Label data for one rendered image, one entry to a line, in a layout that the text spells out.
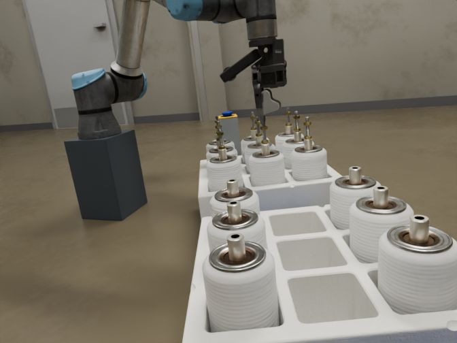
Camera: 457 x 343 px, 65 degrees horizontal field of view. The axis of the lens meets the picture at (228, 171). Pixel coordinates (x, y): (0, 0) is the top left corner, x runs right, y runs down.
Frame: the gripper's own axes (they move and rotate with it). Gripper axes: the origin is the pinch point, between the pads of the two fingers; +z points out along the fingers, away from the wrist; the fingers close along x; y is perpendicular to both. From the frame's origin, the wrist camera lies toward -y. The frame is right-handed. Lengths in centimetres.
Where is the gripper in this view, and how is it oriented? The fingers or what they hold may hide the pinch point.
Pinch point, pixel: (260, 120)
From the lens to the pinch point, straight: 96.6
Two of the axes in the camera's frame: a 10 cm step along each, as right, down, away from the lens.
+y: 9.7, -0.4, -2.3
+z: 1.0, 9.5, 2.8
